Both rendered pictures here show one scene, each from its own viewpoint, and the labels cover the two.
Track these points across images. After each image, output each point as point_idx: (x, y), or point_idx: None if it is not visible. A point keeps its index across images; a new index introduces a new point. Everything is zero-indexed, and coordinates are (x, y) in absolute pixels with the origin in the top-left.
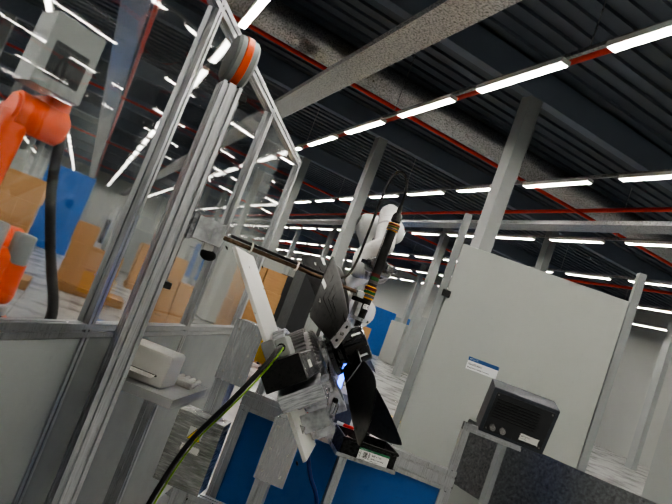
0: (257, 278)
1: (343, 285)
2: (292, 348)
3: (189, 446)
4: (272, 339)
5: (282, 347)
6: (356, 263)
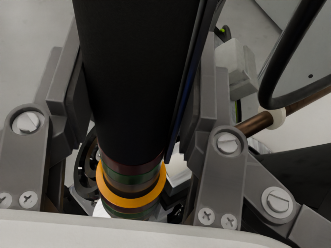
0: None
1: (246, 120)
2: (219, 61)
3: (237, 108)
4: (246, 46)
5: (224, 30)
6: (274, 55)
